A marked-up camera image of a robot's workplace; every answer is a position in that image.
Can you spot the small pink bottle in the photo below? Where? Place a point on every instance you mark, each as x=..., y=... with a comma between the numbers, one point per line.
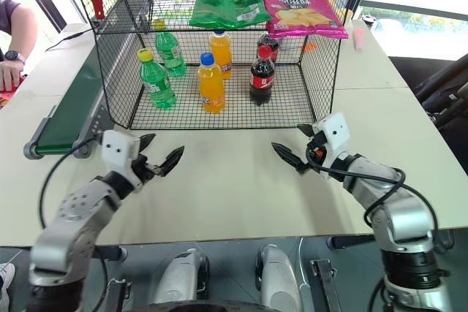
x=359, y=38

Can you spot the silver left robot leg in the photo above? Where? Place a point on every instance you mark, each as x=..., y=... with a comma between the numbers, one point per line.
x=181, y=279

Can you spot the small orange object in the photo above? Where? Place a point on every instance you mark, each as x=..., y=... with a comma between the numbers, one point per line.
x=310, y=47

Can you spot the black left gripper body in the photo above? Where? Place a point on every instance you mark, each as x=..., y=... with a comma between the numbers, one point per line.
x=144, y=170

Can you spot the pink chips bag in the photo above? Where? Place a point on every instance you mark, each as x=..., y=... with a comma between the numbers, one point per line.
x=303, y=12

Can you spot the silver right robot leg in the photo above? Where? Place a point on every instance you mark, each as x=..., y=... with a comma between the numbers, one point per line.
x=278, y=279

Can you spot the black metal bracket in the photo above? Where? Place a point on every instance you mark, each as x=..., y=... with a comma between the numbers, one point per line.
x=327, y=284
x=117, y=295

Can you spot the person's hand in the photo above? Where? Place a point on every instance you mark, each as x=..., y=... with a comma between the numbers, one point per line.
x=9, y=76

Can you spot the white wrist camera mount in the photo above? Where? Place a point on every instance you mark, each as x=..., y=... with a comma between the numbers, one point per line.
x=117, y=153
x=336, y=136

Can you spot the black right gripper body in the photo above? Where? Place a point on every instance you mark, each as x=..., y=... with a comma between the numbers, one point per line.
x=316, y=153

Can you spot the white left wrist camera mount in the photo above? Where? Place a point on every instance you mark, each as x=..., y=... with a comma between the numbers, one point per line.
x=117, y=153

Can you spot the silver robot leg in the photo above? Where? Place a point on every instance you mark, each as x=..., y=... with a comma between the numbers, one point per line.
x=181, y=279
x=278, y=279

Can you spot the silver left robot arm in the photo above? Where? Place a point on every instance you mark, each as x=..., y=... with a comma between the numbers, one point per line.
x=73, y=217

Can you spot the green chips bag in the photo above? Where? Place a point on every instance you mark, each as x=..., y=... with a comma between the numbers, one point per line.
x=226, y=5

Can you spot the green soda bottle yellow cap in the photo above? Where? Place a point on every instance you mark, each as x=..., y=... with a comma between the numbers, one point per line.
x=170, y=52
x=159, y=85

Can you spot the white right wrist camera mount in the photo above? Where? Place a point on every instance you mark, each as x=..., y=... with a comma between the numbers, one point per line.
x=336, y=136

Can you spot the orange soda bottle blue cap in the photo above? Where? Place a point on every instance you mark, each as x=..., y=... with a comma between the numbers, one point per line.
x=211, y=89
x=221, y=52

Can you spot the black chair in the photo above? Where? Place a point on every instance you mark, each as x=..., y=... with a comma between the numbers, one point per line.
x=442, y=100

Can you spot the cola bottle red cap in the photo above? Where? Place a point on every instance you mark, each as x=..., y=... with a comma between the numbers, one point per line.
x=271, y=47
x=262, y=82

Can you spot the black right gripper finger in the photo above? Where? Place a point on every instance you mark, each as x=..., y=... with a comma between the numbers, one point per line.
x=307, y=130
x=290, y=156

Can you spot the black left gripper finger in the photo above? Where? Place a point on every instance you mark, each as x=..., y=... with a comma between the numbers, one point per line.
x=172, y=160
x=147, y=141

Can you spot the green conveyor belt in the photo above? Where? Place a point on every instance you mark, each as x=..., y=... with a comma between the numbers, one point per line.
x=80, y=100

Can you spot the dark wristwatch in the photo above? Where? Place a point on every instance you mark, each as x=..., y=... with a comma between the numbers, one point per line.
x=14, y=56

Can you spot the red snack package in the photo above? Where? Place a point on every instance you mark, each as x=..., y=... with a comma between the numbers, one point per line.
x=11, y=96

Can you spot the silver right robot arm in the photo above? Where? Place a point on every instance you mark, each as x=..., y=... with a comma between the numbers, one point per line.
x=398, y=213

